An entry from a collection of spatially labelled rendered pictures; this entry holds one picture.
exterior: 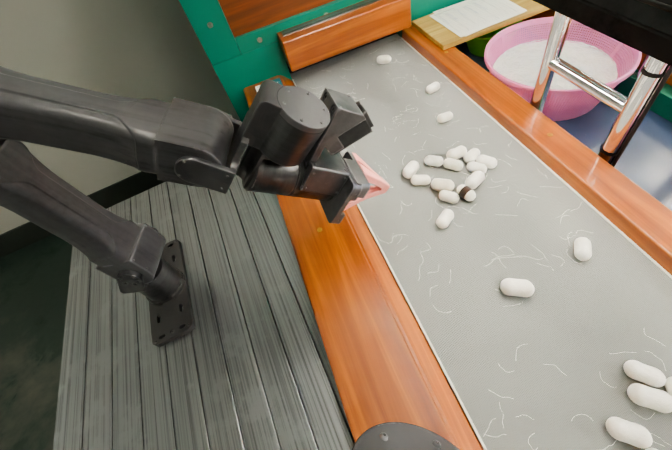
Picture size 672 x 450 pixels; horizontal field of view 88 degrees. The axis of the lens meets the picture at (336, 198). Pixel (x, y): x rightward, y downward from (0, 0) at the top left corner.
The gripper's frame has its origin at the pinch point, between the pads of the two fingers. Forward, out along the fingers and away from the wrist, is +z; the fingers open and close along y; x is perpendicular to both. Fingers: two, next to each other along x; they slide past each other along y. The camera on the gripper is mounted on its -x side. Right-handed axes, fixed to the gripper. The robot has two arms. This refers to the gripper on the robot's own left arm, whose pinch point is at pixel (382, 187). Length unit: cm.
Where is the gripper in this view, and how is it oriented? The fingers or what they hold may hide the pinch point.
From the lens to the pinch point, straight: 49.8
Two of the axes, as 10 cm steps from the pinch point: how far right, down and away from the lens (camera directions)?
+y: -3.2, -6.9, 6.4
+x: -4.5, 7.1, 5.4
